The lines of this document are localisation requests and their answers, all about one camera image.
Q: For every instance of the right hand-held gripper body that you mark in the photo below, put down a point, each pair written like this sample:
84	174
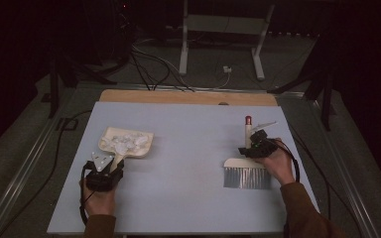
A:
263	145

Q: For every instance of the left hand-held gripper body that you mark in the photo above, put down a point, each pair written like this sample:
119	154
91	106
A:
102	178

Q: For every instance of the cream brush with red tip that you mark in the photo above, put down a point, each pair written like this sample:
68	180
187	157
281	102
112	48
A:
246	172

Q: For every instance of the cream plastic dustpan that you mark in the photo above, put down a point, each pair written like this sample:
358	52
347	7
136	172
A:
139	150

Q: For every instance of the pile of white paper scraps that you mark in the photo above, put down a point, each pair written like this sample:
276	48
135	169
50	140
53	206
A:
125	142

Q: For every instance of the person's left hand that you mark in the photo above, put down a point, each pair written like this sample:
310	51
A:
99	201

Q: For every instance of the person's right hand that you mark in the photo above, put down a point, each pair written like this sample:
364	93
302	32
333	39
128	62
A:
279	167

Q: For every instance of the pale blue table board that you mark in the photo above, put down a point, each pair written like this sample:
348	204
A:
185	132

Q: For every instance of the white plug adapter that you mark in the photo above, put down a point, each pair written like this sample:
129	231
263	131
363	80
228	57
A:
227	69

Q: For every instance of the black tripod stand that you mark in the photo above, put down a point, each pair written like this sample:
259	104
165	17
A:
325	99

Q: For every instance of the dark power strip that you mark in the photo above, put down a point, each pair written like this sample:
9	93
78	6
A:
292	33

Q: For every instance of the white metal stand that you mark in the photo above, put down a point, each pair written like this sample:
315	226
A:
183	49

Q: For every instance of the dark equipment rack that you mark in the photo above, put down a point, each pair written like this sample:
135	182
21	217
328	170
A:
124	29

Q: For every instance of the long metal floor rail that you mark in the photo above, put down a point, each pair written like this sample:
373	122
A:
13	195
347	185

